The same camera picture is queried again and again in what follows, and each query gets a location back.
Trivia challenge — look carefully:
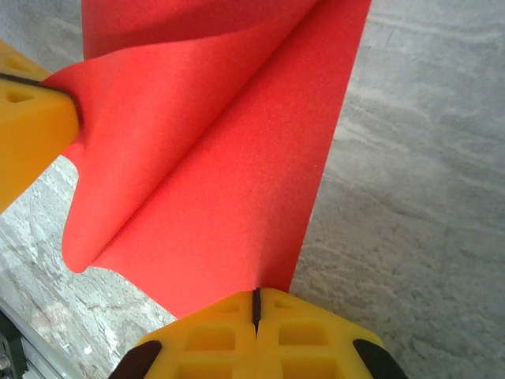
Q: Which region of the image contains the long aluminium frame rail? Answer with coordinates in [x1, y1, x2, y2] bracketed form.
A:
[0, 295, 64, 379]

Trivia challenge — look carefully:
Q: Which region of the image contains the red paper sheet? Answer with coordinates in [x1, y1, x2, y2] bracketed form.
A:
[39, 0, 372, 319]

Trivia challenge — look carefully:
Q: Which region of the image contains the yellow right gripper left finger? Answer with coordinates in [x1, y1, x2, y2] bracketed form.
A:
[106, 289, 257, 379]

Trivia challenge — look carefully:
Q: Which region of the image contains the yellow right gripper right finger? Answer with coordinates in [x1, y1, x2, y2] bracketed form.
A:
[256, 287, 407, 379]

